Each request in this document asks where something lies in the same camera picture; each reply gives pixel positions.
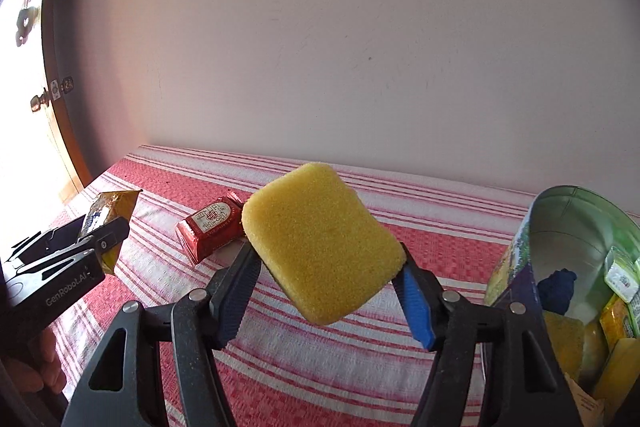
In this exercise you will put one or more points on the pale yellow packet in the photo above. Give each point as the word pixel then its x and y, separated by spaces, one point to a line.
pixel 620 377

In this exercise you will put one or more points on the brass door knob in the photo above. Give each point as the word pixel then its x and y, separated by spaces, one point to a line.
pixel 39 101

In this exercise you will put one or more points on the brown wooden door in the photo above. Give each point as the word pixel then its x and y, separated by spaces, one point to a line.
pixel 65 132

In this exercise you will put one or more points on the tan paper packet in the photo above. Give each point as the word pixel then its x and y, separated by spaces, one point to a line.
pixel 585 402

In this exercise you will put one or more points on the red packet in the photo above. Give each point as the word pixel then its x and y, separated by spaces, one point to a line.
pixel 210 222

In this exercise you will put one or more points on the round metal tin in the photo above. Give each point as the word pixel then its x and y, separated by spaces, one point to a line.
pixel 575 227

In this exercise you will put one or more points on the thick yellow sponge block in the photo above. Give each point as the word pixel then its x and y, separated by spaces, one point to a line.
pixel 320 242

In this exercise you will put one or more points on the dark blue cloth ball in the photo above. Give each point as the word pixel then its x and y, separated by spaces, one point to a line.
pixel 557 289

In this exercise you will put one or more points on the gold foil packet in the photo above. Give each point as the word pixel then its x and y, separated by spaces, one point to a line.
pixel 112 204

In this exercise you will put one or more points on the red striped tablecloth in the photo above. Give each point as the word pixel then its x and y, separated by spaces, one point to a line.
pixel 310 357

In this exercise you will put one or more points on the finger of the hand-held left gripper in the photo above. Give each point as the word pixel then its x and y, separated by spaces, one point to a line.
pixel 107 234
pixel 55 237

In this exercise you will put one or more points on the green and white packet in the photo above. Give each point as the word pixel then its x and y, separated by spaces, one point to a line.
pixel 622 274

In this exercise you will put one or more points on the person's left hand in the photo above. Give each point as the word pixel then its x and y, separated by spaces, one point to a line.
pixel 50 362

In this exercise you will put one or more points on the flat yellow sponge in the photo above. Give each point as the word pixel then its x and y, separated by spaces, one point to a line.
pixel 562 342

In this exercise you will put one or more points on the metal door latch plate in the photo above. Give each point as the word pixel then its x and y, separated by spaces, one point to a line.
pixel 64 88

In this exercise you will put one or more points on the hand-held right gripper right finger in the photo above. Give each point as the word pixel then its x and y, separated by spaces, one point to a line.
pixel 415 307

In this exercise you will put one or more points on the green tea packet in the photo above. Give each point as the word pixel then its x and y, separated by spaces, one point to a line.
pixel 635 319

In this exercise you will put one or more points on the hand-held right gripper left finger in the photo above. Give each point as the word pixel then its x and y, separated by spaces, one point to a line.
pixel 235 297

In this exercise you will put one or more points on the yellow snack packet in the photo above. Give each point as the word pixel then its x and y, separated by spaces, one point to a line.
pixel 614 319

